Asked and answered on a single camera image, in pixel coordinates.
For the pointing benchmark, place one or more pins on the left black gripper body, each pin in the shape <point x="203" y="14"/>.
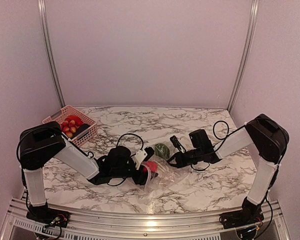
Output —
<point x="117" y="173"/>

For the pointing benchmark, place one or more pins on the red fake tomato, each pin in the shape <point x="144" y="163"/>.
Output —
<point x="151" y="166"/>

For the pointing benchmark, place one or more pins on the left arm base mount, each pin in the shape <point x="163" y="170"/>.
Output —
<point x="48" y="216"/>

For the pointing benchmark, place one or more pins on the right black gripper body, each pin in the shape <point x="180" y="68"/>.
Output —
<point x="197" y="157"/>

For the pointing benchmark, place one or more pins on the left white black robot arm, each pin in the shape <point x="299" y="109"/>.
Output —
<point x="39" y="144"/>

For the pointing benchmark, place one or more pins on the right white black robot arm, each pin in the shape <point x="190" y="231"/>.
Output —
<point x="269" y="138"/>

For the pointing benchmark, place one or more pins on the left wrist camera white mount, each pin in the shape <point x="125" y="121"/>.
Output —
<point x="142" y="155"/>

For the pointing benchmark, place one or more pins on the aluminium frame post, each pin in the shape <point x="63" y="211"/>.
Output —
<point x="49" y="51"/>
<point x="250" y="33"/>

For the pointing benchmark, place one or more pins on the red fake pepper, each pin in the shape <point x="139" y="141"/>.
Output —
<point x="76" y="119"/>

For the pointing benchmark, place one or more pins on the front aluminium rail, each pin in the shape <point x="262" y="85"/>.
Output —
<point x="98" y="225"/>

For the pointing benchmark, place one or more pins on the right aluminium frame post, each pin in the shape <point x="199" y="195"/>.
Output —
<point x="250" y="33"/>

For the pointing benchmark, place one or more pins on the green fake leafy vegetable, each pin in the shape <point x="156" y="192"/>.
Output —
<point x="162" y="151"/>

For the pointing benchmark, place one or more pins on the clear zip top bag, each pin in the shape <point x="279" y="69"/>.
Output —
<point x="166" y="176"/>

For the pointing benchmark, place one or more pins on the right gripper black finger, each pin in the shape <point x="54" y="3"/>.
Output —
<point x="176" y="158"/>
<point x="176" y="164"/>

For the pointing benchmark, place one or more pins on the pink plastic basket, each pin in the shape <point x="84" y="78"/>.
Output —
<point x="63" y="113"/>

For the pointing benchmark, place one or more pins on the dark purple fake eggplant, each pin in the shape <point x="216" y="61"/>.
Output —
<point x="82" y="128"/>

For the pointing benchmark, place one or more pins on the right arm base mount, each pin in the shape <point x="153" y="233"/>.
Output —
<point x="239" y="218"/>

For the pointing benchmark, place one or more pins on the left aluminium frame post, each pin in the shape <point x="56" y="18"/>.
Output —
<point x="49" y="51"/>

